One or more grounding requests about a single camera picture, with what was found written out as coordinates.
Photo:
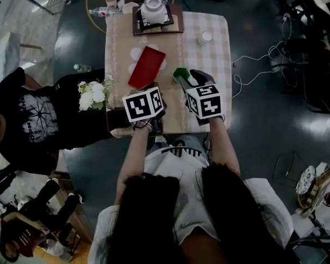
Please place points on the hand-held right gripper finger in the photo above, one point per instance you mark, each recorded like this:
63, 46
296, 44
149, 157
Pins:
203, 78
186, 82

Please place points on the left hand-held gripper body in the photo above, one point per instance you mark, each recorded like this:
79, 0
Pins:
141, 106

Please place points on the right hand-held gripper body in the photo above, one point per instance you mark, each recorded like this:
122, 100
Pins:
207, 103

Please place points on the green cup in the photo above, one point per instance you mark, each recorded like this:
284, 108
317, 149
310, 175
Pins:
180, 72

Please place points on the red tray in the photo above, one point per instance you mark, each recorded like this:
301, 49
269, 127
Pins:
147, 67

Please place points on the person's left forearm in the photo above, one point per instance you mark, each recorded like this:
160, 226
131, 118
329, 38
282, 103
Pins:
132, 161

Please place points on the person's right forearm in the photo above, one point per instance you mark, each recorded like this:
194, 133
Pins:
224, 144

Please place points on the table with checked tablecloth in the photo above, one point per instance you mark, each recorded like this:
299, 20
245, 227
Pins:
206, 56

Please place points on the person's white shoe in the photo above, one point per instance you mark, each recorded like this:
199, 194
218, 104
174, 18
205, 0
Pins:
160, 140

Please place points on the small white round lid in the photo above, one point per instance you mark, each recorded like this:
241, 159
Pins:
206, 36

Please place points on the person's jeans legs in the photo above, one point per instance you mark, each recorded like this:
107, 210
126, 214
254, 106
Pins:
187, 140

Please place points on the white flower bouquet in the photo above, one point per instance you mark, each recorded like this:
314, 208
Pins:
92, 96

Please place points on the white flower-shaped coaster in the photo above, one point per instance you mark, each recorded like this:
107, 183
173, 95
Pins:
135, 54

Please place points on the brown wooden board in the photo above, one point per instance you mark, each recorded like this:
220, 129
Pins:
178, 23

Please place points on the white ceramic jar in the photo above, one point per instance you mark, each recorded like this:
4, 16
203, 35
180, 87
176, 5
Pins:
152, 10

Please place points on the person's white shirt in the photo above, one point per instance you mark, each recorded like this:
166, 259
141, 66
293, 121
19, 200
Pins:
187, 191

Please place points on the white bowl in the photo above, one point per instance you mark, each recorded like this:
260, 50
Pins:
129, 7

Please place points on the clear plastic water bottle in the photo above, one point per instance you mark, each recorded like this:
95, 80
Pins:
101, 11

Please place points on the floral round cushion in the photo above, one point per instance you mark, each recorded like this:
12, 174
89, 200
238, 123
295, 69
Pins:
305, 180

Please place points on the wooden slat bench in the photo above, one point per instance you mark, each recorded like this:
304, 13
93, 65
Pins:
82, 219

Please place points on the white draped furniture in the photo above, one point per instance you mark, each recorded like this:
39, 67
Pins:
4, 59

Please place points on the gold hoop frame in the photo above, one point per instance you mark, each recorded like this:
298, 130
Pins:
87, 7

